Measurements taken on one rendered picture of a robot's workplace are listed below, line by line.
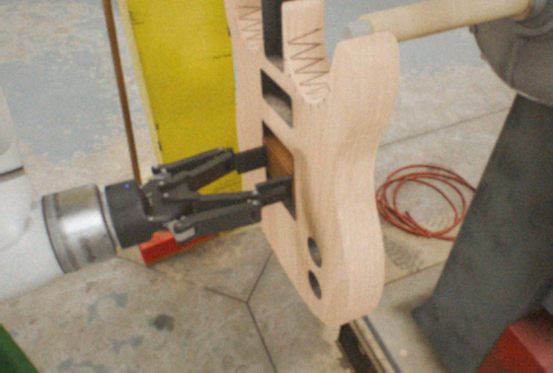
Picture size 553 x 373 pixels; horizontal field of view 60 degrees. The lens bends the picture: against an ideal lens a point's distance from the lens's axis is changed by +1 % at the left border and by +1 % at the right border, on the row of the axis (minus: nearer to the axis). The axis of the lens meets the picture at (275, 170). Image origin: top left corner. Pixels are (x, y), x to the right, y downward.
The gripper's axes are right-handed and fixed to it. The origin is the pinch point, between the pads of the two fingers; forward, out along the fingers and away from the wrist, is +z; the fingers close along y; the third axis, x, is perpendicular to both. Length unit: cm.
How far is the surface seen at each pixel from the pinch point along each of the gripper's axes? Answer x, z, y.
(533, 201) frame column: -18.4, 44.1, 4.0
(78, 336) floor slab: -95, -45, -70
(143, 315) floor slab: -95, -25, -70
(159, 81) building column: -22, -1, -87
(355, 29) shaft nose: 19.7, 5.3, 9.0
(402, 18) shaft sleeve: 19.9, 9.9, 9.4
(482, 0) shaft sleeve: 20.0, 19.1, 9.4
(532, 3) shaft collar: 19.0, 24.8, 10.4
